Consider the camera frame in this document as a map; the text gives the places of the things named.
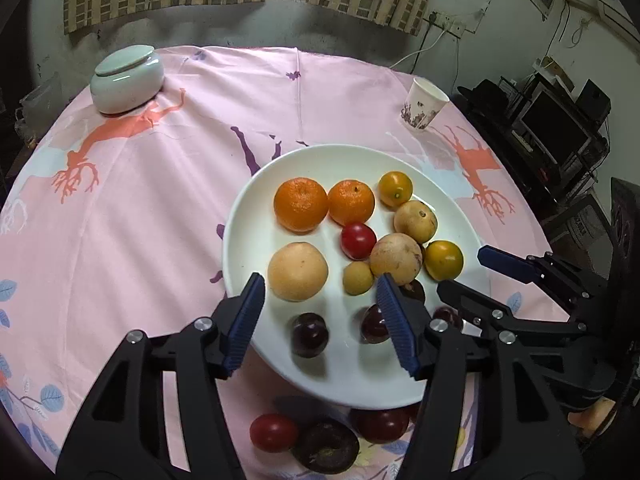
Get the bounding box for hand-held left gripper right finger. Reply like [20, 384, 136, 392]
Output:
[376, 273, 586, 480]

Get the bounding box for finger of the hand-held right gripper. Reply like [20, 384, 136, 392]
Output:
[477, 245, 608, 311]
[436, 279, 587, 350]

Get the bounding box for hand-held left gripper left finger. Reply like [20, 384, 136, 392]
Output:
[55, 272, 267, 480]

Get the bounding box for orange-yellow round fruit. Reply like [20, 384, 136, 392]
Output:
[423, 240, 464, 281]

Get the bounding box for small yellow round fruit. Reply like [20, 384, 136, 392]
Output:
[342, 260, 375, 296]

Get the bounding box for tan speckled round fruit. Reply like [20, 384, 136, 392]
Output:
[369, 232, 424, 286]

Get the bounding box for dark purple plum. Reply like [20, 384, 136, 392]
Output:
[291, 312, 330, 359]

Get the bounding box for white oval plate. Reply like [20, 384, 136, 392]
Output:
[222, 144, 483, 408]

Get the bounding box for large tan pear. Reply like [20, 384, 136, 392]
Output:
[267, 241, 330, 303]

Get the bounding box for red tomato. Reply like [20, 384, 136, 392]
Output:
[249, 413, 300, 454]
[340, 223, 378, 257]

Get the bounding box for person's right hand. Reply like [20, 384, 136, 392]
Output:
[567, 397, 618, 438]

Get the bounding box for yellowish round fruit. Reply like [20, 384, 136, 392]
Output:
[393, 199, 438, 244]

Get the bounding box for grey labelled appliance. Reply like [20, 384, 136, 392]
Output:
[542, 195, 613, 261]

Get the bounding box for black computer desk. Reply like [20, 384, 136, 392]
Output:
[452, 77, 613, 221]

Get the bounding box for small yellow-orange citrus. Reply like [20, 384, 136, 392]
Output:
[377, 171, 414, 208]

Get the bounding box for medium orange mandarin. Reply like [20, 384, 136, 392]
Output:
[327, 179, 376, 227]

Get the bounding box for large orange mandarin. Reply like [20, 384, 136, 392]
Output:
[273, 177, 329, 233]

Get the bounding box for pink printed tablecloth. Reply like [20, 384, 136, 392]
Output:
[0, 45, 556, 480]

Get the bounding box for wrinkled black fruit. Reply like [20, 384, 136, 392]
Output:
[291, 420, 360, 474]

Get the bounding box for computer monitor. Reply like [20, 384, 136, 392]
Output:
[515, 87, 593, 166]

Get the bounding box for black hat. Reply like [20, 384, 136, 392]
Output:
[457, 78, 516, 111]

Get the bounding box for printed paper cup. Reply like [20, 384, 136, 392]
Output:
[398, 78, 450, 131]

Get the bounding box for black speaker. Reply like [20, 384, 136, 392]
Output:
[577, 78, 612, 121]

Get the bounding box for white cardboard box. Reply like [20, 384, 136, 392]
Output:
[532, 55, 576, 91]

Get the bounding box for pale green lidded jar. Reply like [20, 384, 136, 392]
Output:
[90, 45, 166, 114]

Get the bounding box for white power cable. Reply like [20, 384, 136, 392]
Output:
[389, 22, 448, 71]

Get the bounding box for white wall socket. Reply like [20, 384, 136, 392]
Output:
[425, 10, 466, 38]

